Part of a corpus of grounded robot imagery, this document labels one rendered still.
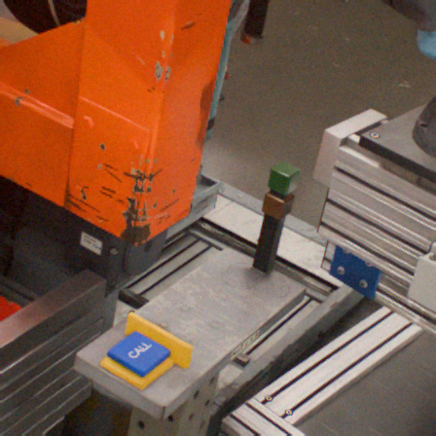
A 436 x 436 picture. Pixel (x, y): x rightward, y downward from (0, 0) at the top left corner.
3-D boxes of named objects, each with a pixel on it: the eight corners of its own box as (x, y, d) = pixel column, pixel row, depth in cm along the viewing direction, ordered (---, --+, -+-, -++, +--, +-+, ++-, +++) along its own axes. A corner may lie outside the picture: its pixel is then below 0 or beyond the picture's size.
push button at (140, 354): (133, 341, 178) (135, 329, 177) (169, 361, 176) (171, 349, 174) (104, 361, 173) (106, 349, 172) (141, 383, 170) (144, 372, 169)
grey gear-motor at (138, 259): (8, 239, 262) (21, 102, 244) (157, 322, 245) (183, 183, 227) (-54, 272, 248) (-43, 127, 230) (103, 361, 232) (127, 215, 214)
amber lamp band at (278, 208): (272, 203, 199) (276, 184, 197) (291, 213, 197) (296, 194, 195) (260, 212, 196) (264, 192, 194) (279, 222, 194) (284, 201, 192)
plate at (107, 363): (131, 341, 179) (132, 336, 179) (173, 365, 176) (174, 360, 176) (99, 365, 173) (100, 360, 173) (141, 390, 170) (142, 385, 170)
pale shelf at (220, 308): (225, 259, 209) (228, 244, 207) (304, 300, 202) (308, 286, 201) (71, 369, 176) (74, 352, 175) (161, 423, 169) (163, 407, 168)
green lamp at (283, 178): (277, 179, 196) (282, 160, 194) (297, 189, 195) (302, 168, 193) (265, 187, 193) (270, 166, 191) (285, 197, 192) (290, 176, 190)
